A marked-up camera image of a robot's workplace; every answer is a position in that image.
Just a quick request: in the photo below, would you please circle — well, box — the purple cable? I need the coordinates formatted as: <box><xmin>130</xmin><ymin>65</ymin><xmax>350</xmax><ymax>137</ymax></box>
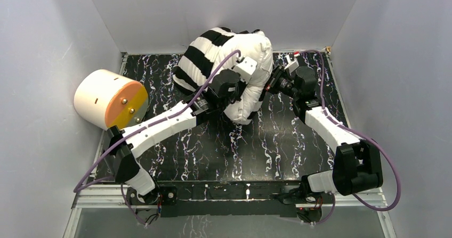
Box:
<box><xmin>74</xmin><ymin>50</ymin><xmax>243</xmax><ymax>209</ymax></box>
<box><xmin>293</xmin><ymin>48</ymin><xmax>402</xmax><ymax>212</ymax></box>

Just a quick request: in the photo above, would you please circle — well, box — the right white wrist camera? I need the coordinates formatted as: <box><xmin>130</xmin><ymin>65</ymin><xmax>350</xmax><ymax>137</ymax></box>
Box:
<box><xmin>284</xmin><ymin>58</ymin><xmax>299</xmax><ymax>74</ymax></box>

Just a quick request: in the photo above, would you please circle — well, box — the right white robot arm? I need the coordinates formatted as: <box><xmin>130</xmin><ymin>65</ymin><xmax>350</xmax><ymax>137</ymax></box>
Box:
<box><xmin>264</xmin><ymin>65</ymin><xmax>383</xmax><ymax>203</ymax></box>

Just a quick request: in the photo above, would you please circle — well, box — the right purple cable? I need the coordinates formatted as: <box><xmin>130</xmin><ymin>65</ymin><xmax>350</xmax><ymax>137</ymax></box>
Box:
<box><xmin>293</xmin><ymin>48</ymin><xmax>402</xmax><ymax>212</ymax></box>

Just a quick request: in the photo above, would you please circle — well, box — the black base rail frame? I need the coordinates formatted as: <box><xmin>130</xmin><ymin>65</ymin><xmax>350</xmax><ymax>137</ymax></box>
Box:
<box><xmin>125</xmin><ymin>181</ymin><xmax>333</xmax><ymax>222</ymax></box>

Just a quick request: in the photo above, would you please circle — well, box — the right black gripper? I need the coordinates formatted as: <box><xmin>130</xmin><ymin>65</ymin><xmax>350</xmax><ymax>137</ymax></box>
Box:
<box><xmin>251</xmin><ymin>64</ymin><xmax>300</xmax><ymax>100</ymax></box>

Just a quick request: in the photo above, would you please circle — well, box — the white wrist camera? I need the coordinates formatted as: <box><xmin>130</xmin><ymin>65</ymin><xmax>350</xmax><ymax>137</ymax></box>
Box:
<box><xmin>284</xmin><ymin>58</ymin><xmax>299</xmax><ymax>74</ymax></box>
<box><xmin>232</xmin><ymin>57</ymin><xmax>257</xmax><ymax>80</ymax></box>

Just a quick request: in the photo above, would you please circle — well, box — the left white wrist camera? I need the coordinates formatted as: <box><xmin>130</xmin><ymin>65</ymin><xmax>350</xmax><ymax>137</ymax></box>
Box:
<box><xmin>232</xmin><ymin>57</ymin><xmax>257</xmax><ymax>80</ymax></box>

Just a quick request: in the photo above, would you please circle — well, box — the white orange cylinder roll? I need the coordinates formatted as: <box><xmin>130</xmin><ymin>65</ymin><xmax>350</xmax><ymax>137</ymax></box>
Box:
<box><xmin>74</xmin><ymin>69</ymin><xmax>149</xmax><ymax>130</ymax></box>

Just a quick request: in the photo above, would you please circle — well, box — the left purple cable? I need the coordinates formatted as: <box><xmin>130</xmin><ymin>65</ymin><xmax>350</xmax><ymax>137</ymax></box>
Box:
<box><xmin>74</xmin><ymin>50</ymin><xmax>243</xmax><ymax>209</ymax></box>

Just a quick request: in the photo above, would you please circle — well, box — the black white striped pillowcase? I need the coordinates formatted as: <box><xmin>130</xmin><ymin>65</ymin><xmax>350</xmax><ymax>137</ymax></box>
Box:
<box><xmin>172</xmin><ymin>27</ymin><xmax>273</xmax><ymax>125</ymax></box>

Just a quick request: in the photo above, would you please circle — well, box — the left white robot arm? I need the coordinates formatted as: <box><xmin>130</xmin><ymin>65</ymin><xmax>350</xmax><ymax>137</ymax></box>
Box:
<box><xmin>107</xmin><ymin>66</ymin><xmax>253</xmax><ymax>204</ymax></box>

